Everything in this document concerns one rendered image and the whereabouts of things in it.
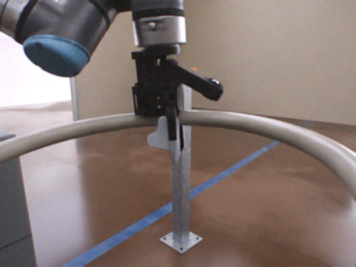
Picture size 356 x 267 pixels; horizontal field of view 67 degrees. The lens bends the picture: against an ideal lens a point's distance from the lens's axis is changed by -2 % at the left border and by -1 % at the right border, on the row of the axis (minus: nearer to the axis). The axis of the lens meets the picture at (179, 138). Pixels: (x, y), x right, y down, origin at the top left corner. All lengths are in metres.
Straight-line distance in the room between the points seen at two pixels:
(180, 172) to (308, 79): 4.97
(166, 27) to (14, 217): 0.99
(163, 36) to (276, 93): 6.03
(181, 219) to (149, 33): 1.39
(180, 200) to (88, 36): 1.31
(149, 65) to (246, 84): 6.24
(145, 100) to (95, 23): 0.15
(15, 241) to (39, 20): 0.98
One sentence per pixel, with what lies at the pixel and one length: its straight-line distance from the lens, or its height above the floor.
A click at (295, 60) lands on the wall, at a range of 6.33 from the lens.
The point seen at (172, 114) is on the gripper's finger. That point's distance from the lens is 0.47.
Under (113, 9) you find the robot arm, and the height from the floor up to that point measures 1.19.
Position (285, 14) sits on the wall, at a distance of 6.50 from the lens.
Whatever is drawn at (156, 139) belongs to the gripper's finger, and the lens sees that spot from 0.50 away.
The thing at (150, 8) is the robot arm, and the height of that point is 1.18.
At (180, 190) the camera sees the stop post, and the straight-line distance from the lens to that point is 1.64.
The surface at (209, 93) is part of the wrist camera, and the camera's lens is 0.49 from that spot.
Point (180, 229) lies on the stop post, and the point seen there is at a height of 0.11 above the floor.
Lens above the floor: 1.09
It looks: 15 degrees down
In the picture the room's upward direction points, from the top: straight up
